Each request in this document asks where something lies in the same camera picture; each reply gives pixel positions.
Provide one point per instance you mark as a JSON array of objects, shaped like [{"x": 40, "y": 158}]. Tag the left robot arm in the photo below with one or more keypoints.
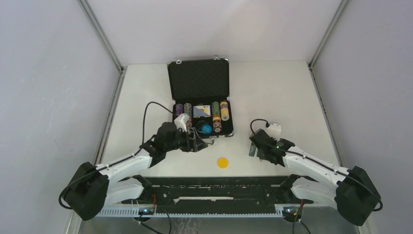
[{"x": 94, "y": 187}]

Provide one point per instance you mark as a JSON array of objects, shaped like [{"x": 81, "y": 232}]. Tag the shrink-wrapped blue chip stack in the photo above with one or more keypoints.
[{"x": 179, "y": 109}]

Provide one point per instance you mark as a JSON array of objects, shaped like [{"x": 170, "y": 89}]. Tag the yellow round button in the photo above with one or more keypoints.
[{"x": 222, "y": 162}]

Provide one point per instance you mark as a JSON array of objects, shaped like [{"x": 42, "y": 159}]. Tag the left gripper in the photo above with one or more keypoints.
[{"x": 194, "y": 145}]

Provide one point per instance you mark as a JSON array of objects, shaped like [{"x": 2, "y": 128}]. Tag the yellow chip stack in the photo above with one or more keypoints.
[{"x": 224, "y": 110}]

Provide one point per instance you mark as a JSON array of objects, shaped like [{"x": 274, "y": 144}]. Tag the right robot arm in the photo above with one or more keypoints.
[{"x": 349, "y": 191}]

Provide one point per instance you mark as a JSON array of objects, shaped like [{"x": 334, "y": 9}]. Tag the black aluminium poker case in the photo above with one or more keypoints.
[{"x": 201, "y": 82}]

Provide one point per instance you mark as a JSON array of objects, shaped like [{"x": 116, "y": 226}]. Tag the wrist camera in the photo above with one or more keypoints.
[
  {"x": 274, "y": 130},
  {"x": 181, "y": 122}
]

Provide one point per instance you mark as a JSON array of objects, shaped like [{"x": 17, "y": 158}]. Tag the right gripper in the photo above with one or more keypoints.
[{"x": 253, "y": 150}]

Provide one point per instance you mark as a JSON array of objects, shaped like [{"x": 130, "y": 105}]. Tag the playing card deck box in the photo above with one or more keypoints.
[{"x": 201, "y": 111}]

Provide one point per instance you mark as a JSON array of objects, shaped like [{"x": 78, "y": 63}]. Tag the blue round button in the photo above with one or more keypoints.
[{"x": 206, "y": 129}]

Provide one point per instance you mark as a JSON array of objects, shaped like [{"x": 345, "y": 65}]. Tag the grey cable duct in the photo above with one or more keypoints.
[{"x": 274, "y": 211}]

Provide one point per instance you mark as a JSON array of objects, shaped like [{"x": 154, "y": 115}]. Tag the right circuit board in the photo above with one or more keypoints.
[{"x": 292, "y": 211}]

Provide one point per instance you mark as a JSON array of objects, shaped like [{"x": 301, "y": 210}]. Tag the left aluminium frame post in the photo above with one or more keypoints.
[{"x": 121, "y": 70}]

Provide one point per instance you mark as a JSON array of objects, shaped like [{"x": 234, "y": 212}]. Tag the circuit board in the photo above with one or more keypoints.
[
  {"x": 146, "y": 211},
  {"x": 292, "y": 211}
]

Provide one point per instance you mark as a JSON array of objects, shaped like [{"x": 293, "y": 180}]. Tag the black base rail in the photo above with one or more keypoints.
[{"x": 217, "y": 194}]

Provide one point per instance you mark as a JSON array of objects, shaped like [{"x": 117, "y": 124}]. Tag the aluminium frame post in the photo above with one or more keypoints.
[
  {"x": 121, "y": 70},
  {"x": 343, "y": 4}
]

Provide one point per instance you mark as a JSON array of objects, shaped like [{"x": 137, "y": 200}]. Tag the left circuit board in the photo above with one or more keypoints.
[{"x": 146, "y": 211}]

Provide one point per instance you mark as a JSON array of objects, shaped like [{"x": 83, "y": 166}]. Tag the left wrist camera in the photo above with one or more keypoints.
[{"x": 181, "y": 122}]

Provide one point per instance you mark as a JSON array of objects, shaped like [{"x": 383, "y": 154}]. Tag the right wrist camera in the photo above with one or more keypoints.
[{"x": 274, "y": 130}]

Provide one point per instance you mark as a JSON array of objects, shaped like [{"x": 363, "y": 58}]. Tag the right aluminium frame post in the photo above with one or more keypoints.
[{"x": 343, "y": 4}]

